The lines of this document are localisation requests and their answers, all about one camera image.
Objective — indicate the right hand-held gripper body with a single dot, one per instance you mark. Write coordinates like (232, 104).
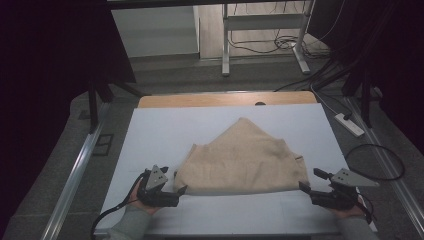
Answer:
(336, 196)

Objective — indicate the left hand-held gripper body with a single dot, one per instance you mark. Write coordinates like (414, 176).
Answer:
(156, 195)

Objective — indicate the beige knit sweater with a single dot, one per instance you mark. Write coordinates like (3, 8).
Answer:
(243, 160)

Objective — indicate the person's left hand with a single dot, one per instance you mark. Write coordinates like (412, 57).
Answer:
(146, 209)

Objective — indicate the person's right hand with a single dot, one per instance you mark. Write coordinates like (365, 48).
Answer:
(350, 212)

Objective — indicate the white table mat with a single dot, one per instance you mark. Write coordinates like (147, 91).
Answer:
(166, 133)

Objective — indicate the white power strip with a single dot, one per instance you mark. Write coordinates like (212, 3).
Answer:
(349, 125)

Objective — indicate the black plug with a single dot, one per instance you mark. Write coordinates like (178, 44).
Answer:
(347, 116)

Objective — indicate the dark floor socket plate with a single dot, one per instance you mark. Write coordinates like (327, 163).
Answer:
(103, 144)

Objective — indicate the black metal stand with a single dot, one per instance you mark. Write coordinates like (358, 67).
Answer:
(366, 96)
(93, 103)

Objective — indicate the dark round table grommet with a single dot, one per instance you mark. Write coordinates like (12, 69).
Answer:
(260, 103)

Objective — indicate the white panel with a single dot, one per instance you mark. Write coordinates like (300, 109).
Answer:
(156, 31)

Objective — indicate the dark curtain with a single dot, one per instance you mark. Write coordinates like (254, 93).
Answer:
(393, 50)
(50, 66)

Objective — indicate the aluminium floor rail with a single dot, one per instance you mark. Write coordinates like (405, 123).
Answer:
(78, 170)
(393, 173)

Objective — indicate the white metal stand frame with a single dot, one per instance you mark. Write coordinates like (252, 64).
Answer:
(263, 21)

